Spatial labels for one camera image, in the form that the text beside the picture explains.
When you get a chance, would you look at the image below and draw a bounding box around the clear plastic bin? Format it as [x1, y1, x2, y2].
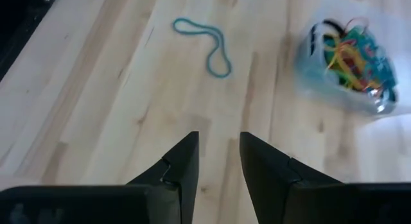
[293, 15, 401, 117]

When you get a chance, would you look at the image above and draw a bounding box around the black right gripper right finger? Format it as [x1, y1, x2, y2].
[240, 131, 344, 224]

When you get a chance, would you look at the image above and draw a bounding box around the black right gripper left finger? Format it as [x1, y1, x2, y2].
[125, 131, 200, 224]

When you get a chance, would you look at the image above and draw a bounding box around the black rubber band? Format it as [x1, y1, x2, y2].
[310, 20, 346, 55]

